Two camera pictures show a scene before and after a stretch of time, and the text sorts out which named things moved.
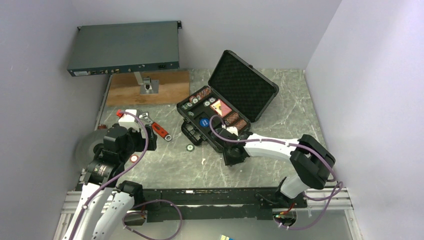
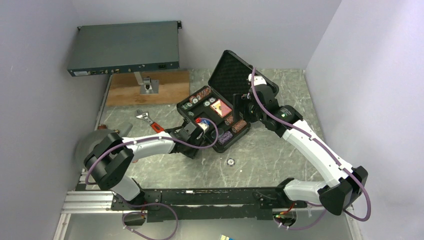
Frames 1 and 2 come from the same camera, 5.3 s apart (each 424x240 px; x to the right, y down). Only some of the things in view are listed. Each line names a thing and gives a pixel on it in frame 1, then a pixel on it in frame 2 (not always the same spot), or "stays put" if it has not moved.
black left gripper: x=152 y=138 → x=191 y=154
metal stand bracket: x=147 y=86 stays put
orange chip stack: x=240 y=124 stays put
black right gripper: x=229 y=161 → x=238 y=104
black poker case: x=237 y=96 stays put
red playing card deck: x=221 y=108 stays put
